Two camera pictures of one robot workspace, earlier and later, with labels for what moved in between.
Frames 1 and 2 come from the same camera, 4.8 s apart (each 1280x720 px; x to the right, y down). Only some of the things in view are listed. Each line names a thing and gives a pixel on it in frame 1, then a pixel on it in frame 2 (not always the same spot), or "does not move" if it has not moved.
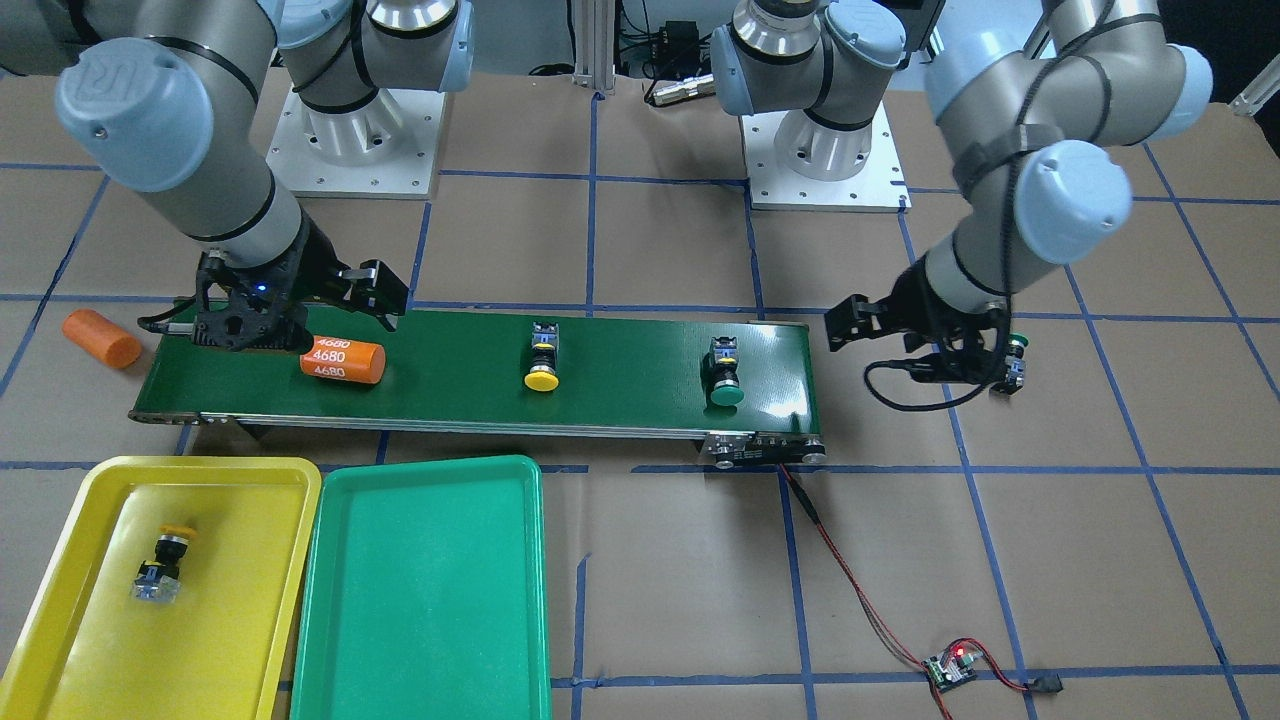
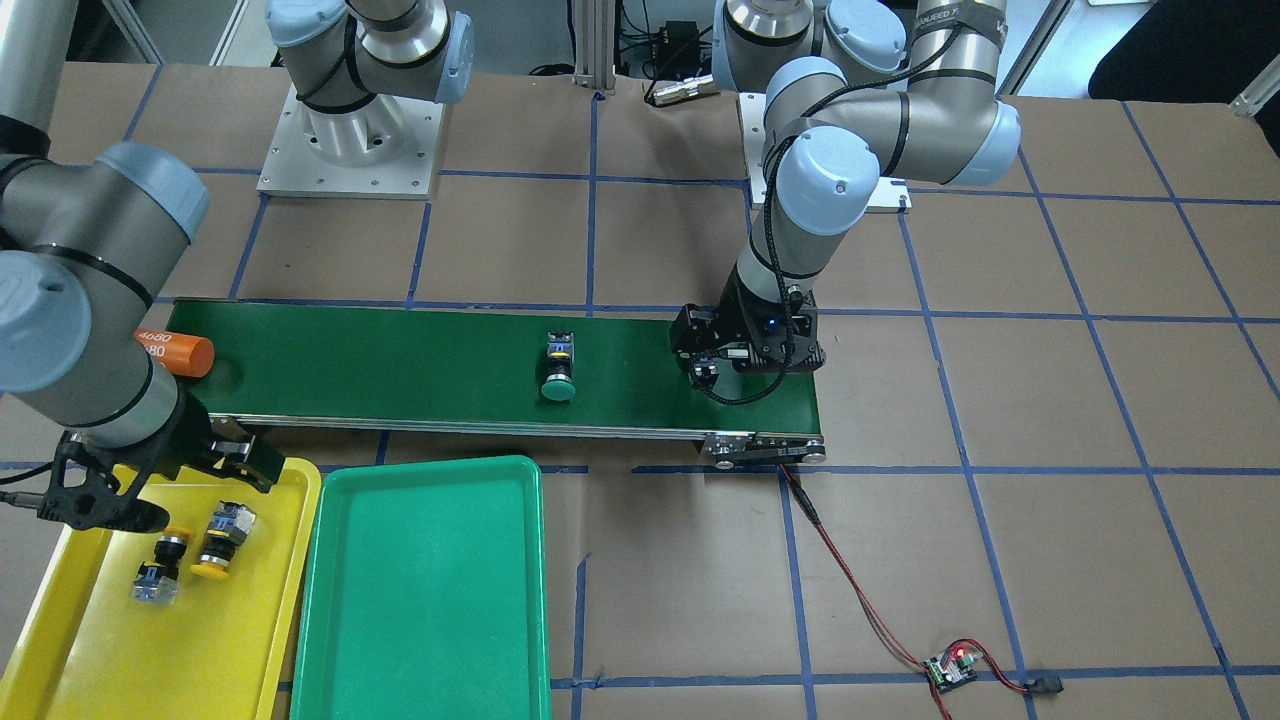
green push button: [1015, 365] -> [705, 373]
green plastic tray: [425, 594] does not move
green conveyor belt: [744, 388] does not move
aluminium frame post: [595, 45] does not move
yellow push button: [545, 344] -> [228, 529]
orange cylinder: [345, 359] -> [185, 354]
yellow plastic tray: [171, 593] does not move
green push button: [725, 372] -> [560, 348]
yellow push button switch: [159, 580] does not move
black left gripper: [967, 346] -> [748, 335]
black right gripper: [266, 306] -> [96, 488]
